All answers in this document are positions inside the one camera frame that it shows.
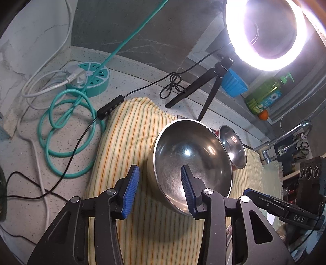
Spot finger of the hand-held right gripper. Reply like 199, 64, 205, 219
243, 190, 320, 225
244, 188, 291, 205

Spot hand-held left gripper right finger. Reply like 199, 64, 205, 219
180, 164, 293, 265

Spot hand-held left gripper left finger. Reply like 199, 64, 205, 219
27, 164, 140, 265

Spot large steel bowl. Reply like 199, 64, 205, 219
152, 118, 233, 217

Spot red steel bowl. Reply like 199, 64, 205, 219
213, 125, 247, 170

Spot beige crumpled cloth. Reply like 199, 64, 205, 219
276, 224, 296, 245

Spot black knife block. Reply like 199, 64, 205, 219
278, 140, 311, 176

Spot chrome kitchen faucet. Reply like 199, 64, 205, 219
256, 120, 312, 165

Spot yellow striped cloth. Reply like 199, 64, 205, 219
87, 97, 283, 265

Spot green dish soap bottle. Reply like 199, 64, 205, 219
245, 73, 294, 115

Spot blue ribbed plastic cup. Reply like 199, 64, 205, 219
221, 69, 249, 98

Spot round teal power strip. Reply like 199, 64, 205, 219
67, 61, 110, 97

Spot black mini tripod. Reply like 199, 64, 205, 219
165, 56, 234, 122

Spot black handled scissors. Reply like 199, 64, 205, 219
297, 141, 310, 156

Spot black cable with inline switch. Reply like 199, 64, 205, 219
5, 47, 225, 202

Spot white ring light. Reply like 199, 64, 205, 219
224, 0, 315, 72

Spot white cable with plug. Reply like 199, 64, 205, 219
22, 0, 84, 98

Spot teal power cable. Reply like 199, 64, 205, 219
38, 0, 170, 179

